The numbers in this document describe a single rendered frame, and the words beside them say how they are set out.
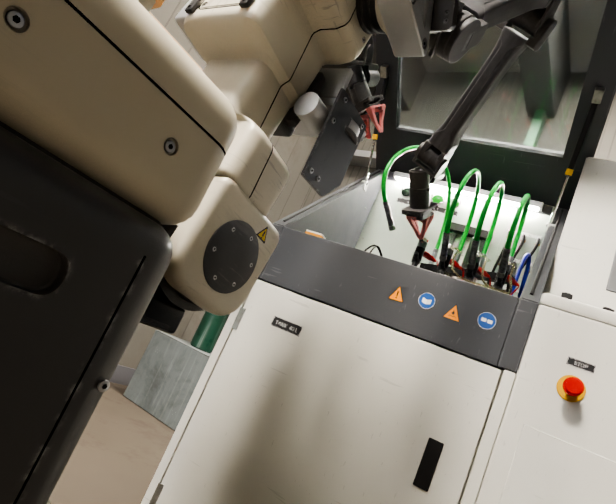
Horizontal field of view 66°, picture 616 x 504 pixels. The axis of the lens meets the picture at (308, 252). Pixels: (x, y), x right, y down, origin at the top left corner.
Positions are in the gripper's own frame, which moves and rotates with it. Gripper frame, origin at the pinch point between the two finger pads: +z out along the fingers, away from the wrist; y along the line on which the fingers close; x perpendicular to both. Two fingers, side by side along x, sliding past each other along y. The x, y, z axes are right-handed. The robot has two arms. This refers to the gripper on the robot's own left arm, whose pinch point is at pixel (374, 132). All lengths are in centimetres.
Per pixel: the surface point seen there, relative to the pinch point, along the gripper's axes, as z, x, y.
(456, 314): 50, 24, -25
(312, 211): 15.4, 16.9, 18.4
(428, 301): 45, 25, -20
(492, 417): 69, 32, -32
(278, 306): 36, 44, 12
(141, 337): 52, 8, 251
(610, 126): 23, -288, 34
